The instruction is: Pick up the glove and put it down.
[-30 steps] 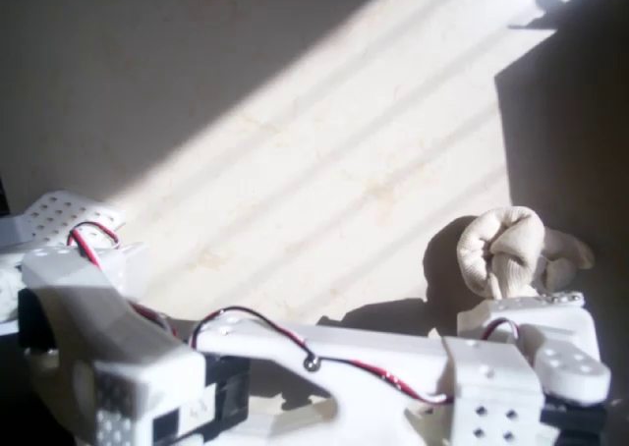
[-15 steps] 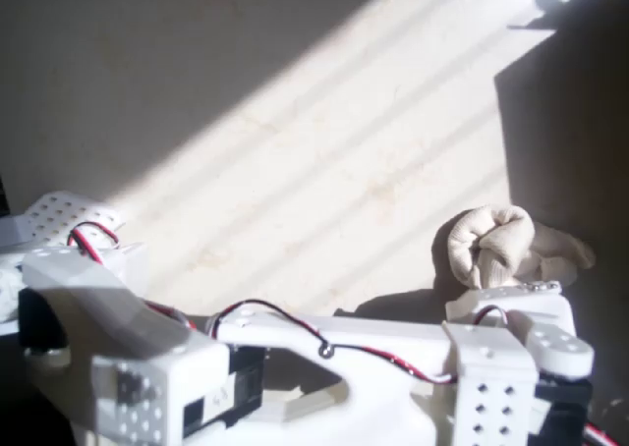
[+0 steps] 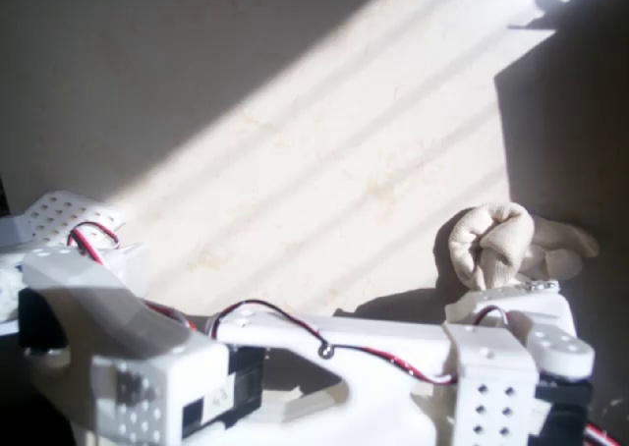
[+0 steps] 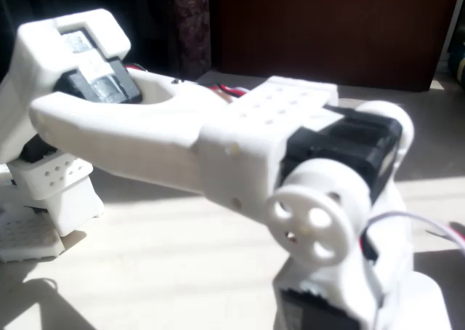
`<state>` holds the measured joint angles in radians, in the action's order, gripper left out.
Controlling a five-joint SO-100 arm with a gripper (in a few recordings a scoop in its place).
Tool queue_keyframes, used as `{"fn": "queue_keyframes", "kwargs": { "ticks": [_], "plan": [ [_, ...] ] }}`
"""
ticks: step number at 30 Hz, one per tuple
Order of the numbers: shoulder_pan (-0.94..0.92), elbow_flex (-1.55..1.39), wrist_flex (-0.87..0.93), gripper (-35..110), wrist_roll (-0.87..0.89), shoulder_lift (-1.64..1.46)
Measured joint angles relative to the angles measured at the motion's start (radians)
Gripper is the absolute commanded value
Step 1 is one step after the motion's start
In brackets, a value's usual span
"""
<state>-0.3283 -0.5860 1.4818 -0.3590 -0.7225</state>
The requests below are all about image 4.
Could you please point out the dark teal round object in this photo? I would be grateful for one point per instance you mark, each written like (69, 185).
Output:
(457, 63)

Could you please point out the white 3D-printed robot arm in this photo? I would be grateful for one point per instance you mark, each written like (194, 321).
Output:
(145, 141)

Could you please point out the dark brown wooden cabinet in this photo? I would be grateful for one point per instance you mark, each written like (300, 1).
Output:
(327, 28)

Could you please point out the white door frame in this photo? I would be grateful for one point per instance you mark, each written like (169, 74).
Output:
(448, 32)

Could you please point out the dark patterned curtain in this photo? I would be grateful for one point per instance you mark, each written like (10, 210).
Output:
(190, 28)

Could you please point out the white perforated base plate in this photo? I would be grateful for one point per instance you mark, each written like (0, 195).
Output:
(25, 239)

